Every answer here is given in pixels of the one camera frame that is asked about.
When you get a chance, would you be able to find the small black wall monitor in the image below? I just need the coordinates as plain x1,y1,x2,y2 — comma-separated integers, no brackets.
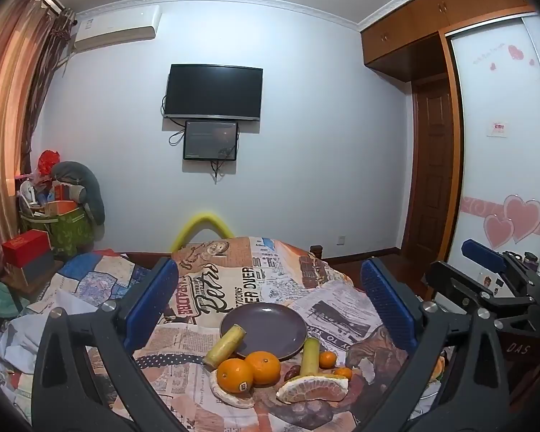
183,120,239,161

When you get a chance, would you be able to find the green storage box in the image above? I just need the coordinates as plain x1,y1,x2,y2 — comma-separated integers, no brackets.
20,207,95,258

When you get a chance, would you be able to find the wooden overhead cabinet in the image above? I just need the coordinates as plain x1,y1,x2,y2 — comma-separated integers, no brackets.
360,0,537,82

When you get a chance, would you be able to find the yellow foam tube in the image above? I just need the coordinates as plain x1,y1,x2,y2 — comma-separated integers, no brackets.
171,211,235,253

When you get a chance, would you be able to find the newspaper print blanket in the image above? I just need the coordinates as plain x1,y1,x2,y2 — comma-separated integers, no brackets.
85,236,439,432

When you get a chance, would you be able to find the black wall television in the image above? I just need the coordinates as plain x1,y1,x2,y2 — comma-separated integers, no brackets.
163,64,264,122

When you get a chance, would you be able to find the white wardrobe door with hearts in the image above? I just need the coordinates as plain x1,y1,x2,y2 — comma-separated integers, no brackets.
449,13,540,264

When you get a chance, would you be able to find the short yellow sugarcane piece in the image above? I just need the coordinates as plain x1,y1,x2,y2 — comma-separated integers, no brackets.
202,324,247,367

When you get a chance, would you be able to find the large orange with sticker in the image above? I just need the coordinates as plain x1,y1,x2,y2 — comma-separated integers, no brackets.
216,357,255,394

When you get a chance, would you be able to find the grey box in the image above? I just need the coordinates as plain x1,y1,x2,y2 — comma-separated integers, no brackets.
20,256,55,285

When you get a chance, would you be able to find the blue patchwork quilt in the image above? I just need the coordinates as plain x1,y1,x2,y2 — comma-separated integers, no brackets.
27,251,165,318

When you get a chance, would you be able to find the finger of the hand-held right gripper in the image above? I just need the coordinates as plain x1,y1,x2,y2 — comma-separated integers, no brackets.
420,260,538,330
461,239,509,274

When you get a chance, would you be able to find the white air conditioner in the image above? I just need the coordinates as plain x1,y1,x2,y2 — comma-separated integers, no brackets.
73,4,163,52

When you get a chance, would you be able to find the dark purple plate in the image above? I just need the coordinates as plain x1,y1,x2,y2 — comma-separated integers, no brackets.
220,302,307,361

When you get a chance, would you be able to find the brown wooden door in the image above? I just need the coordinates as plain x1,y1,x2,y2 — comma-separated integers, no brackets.
409,76,456,258

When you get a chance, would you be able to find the long pale sugarcane piece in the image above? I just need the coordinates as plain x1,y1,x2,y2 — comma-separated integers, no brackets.
299,337,321,378

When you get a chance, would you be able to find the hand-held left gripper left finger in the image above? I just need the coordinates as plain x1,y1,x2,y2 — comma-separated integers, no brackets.
31,257,185,432

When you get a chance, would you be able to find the grey plush pillow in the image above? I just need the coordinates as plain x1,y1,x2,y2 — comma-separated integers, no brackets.
49,161,105,226

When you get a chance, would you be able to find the white cloth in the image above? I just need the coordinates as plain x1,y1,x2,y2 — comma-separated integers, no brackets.
0,312,43,372

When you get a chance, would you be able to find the red plastic bag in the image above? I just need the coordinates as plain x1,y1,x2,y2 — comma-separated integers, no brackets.
38,149,62,177

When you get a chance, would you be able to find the red box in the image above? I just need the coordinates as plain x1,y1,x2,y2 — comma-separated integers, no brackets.
1,229,51,266

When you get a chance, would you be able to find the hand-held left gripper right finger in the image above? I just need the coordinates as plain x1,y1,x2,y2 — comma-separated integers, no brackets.
355,257,509,432

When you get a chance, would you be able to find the orange striped curtain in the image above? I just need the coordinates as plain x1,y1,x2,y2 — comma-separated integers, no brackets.
0,0,76,280

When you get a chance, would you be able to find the peeled pomelo segment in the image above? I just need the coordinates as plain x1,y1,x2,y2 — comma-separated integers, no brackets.
276,374,349,405

